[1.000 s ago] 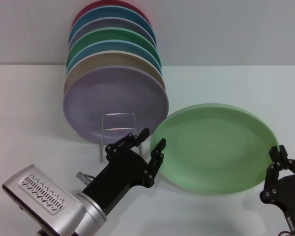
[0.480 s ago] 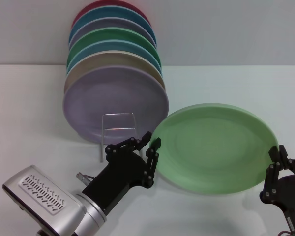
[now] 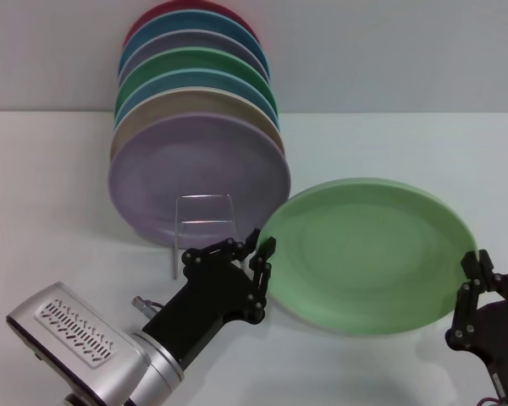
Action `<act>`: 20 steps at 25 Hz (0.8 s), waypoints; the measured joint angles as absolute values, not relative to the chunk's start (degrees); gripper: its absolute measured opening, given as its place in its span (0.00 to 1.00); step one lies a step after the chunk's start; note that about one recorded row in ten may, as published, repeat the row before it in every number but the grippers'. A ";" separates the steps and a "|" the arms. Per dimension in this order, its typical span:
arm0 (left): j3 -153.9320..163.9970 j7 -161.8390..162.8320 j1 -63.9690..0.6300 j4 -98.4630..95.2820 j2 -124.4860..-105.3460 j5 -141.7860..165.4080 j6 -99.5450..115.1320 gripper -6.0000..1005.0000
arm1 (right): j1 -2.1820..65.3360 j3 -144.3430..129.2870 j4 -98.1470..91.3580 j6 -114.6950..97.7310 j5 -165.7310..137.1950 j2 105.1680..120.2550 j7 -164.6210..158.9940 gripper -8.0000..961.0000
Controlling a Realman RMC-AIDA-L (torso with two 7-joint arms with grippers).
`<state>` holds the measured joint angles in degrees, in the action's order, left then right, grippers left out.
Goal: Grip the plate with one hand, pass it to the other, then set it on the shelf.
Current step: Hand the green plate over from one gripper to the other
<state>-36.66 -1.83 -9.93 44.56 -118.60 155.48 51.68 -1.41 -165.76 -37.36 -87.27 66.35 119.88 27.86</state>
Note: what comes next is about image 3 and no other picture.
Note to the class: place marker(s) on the light green plate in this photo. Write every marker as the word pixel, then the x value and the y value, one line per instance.
pixel 364 262

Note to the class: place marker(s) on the light blue plate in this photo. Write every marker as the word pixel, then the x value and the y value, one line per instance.
pixel 194 80

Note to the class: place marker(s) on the teal plate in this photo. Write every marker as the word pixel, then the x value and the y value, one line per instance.
pixel 190 21

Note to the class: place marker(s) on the dark green plate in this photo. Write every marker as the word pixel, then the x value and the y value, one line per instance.
pixel 194 59

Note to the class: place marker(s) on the red plate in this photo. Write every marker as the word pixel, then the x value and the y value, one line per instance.
pixel 161 9

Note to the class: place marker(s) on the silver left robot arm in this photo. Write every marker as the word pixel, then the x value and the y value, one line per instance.
pixel 161 368

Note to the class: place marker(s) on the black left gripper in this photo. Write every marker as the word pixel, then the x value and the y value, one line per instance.
pixel 207 304

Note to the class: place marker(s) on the lavender plate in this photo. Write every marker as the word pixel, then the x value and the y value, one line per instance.
pixel 194 160

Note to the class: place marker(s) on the beige plate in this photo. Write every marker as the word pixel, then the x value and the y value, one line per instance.
pixel 186 101

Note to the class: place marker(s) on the grey purple plate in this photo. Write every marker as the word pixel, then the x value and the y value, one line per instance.
pixel 194 40

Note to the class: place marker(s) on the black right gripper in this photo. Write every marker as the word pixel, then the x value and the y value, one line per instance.
pixel 506 338

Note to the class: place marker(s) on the silver vented camera box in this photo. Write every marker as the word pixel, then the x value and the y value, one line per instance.
pixel 67 338

